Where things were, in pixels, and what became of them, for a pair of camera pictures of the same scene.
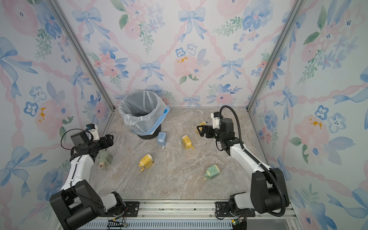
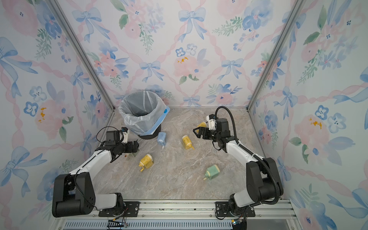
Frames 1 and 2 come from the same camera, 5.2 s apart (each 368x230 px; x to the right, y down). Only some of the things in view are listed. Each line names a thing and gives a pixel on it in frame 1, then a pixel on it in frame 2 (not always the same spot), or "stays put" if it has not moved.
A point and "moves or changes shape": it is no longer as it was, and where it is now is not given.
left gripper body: [103, 143] → [128, 147]
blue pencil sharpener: [162, 139] stays put
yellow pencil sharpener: [187, 142] stays put
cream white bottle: [104, 158] moves or changes shape
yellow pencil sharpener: [146, 162] stays put
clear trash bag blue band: [143, 111] stays put
